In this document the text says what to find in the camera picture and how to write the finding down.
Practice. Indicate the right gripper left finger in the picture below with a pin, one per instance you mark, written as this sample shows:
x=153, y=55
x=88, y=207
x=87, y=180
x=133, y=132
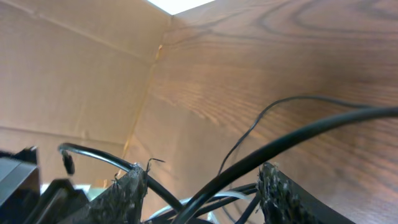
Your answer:
x=120, y=203

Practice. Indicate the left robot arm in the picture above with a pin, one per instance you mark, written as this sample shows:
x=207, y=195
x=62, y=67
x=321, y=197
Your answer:
x=22, y=200

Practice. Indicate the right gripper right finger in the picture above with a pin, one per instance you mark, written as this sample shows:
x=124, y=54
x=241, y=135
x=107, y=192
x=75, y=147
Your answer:
x=283, y=201

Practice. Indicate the cardboard side panel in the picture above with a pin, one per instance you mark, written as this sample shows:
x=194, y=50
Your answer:
x=74, y=71

